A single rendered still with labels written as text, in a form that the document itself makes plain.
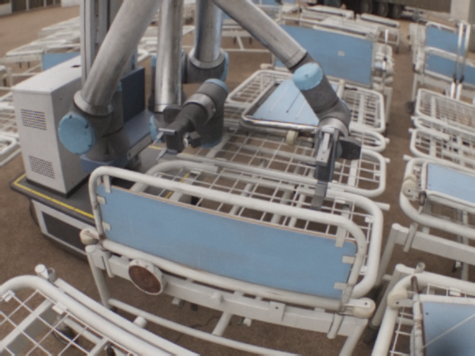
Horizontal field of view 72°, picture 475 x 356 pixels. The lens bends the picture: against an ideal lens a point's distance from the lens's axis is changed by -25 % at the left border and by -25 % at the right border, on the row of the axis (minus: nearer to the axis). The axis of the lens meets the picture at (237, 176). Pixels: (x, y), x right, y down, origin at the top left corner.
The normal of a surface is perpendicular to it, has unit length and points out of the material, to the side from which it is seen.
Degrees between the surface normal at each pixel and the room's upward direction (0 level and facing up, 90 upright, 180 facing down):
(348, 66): 91
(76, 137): 95
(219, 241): 90
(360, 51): 91
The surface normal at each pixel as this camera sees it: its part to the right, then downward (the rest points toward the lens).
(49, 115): -0.37, 0.47
